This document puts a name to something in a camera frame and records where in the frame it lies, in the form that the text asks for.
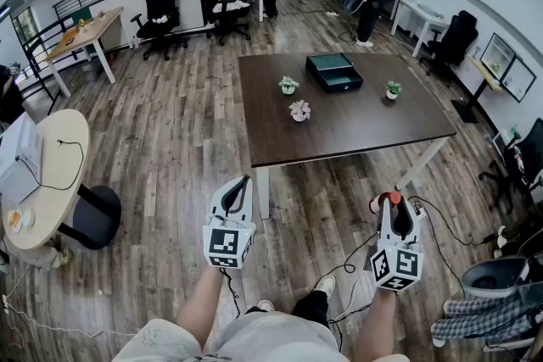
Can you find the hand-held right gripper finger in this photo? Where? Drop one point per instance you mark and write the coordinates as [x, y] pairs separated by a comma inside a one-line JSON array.
[[413, 224], [385, 224]]

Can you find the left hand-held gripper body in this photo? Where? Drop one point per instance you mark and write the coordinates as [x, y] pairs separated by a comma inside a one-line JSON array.
[[229, 243]]

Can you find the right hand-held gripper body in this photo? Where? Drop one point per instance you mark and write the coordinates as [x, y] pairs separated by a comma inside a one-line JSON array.
[[399, 263]]

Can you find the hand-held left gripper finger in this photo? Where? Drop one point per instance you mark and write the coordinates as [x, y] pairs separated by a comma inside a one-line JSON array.
[[248, 203], [218, 199]]

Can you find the small red-capped bottle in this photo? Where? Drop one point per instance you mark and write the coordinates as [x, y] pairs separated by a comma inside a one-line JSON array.
[[392, 196]]

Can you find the dark green box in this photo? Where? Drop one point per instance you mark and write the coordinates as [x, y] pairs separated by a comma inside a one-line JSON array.
[[328, 62]]

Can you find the person's left forearm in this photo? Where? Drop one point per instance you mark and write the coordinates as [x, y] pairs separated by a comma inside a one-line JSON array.
[[199, 305]]

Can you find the person's right forearm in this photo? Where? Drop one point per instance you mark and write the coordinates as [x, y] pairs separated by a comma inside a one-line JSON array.
[[379, 322]]

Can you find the white cardboard box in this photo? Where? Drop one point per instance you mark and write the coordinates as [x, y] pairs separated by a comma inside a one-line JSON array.
[[21, 157]]

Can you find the white power strip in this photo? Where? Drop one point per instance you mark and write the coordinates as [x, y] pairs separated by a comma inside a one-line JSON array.
[[418, 209], [331, 14]]

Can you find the person's left shoe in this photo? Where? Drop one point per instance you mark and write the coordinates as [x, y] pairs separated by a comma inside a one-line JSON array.
[[266, 305]]

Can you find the person's shoe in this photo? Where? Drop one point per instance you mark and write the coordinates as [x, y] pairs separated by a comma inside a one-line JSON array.
[[326, 285], [266, 305]]

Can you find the person's right shoe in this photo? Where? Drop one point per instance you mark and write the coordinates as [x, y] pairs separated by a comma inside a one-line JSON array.
[[326, 285]]

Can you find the person's right leg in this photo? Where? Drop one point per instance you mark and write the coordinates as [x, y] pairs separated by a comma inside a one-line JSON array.
[[311, 303]]

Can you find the person's leg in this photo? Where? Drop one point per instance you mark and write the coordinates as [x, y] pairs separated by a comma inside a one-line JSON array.
[[51, 256], [311, 303]]

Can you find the grey rounded chair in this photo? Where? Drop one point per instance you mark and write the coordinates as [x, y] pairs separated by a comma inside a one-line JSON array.
[[496, 273]]

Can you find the plaid cloth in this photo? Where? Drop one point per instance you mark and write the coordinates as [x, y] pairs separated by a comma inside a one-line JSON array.
[[479, 318]]

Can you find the dark brown wooden table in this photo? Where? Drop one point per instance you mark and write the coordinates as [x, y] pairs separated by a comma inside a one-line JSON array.
[[339, 131]]

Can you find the pink potted plant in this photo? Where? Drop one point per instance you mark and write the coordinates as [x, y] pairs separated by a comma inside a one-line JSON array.
[[300, 111]]

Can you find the pale green potted plant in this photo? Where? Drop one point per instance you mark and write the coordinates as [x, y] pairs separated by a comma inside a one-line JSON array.
[[288, 85]]

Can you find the bright green potted plant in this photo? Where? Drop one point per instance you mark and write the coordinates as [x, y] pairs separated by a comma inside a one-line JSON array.
[[393, 89]]

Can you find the round light wooden table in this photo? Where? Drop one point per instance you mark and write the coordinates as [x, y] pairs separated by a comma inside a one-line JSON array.
[[63, 165]]

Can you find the yellow top stand table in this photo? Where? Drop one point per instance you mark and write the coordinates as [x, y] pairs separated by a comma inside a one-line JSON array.
[[483, 74]]

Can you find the white plate with food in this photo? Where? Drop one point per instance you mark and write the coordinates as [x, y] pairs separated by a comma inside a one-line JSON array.
[[19, 220]]

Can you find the green board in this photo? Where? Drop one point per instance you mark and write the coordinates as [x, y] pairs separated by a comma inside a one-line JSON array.
[[80, 17]]

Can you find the black dome pendant lamp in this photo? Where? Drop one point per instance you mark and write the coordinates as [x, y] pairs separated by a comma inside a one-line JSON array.
[[3, 9]]

